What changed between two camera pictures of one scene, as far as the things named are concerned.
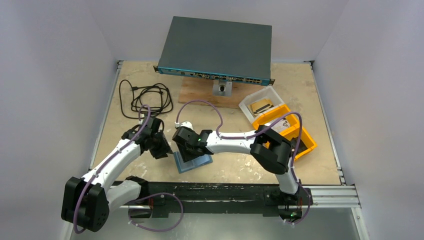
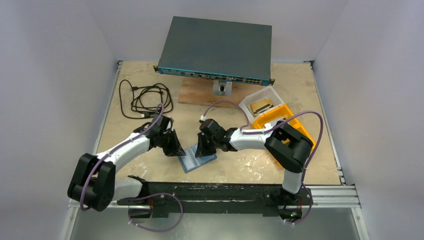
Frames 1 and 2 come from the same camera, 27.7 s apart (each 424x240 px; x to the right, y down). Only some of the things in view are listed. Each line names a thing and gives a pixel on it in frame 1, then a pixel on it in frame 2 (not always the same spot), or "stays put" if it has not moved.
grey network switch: x=218 y=50 stays put
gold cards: x=258 y=105 stays put
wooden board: x=195 y=89 stays put
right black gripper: x=191 y=151 -> x=207 y=139
